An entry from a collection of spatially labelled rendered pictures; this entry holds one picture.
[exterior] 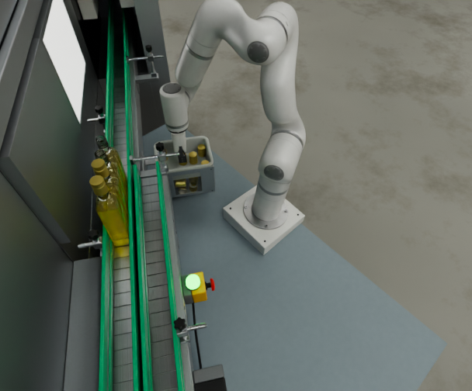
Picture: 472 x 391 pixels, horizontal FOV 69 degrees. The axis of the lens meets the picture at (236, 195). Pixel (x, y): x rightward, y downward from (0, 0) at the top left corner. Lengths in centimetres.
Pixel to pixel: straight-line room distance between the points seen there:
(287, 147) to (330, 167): 172
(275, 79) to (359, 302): 86
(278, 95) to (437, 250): 190
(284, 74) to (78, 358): 92
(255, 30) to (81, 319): 86
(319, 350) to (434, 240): 157
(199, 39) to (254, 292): 88
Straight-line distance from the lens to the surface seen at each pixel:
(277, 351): 128
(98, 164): 95
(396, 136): 327
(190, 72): 108
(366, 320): 139
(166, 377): 96
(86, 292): 109
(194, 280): 105
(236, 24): 92
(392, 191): 281
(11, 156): 82
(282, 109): 103
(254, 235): 137
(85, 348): 103
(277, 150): 108
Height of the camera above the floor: 199
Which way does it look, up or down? 52 degrees down
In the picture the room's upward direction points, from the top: 2 degrees clockwise
